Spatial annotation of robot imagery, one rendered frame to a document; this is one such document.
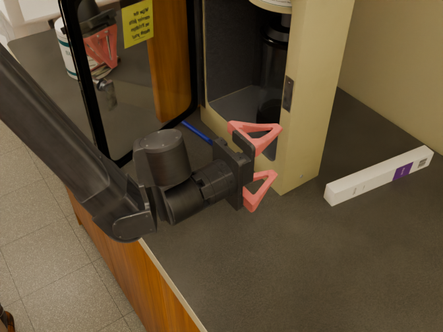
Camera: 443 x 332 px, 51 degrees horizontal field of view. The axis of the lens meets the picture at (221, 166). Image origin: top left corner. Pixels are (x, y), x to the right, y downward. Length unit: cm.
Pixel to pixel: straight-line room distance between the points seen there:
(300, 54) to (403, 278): 45
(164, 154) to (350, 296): 46
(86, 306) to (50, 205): 60
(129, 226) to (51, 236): 163
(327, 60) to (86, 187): 47
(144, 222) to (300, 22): 39
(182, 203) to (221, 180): 6
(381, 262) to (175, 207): 47
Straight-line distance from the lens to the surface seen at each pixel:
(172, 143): 58
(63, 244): 220
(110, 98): 88
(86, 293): 202
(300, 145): 94
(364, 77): 132
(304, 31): 77
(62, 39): 134
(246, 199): 72
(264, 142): 64
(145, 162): 60
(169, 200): 62
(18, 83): 58
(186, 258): 90
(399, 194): 107
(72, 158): 60
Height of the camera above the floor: 168
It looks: 44 degrees down
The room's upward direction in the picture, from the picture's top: straight up
